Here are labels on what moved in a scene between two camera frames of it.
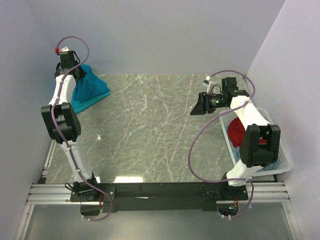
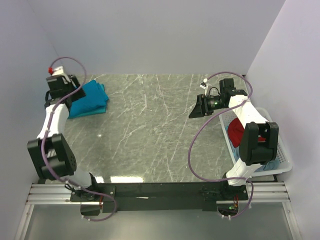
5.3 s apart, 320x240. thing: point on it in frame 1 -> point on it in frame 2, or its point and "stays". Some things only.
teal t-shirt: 85,94 -> 84,108
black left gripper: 82,72 -> 70,84
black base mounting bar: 122,197 stays
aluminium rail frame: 43,193 stays
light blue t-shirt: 236,153 stays
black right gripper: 202,106 stays
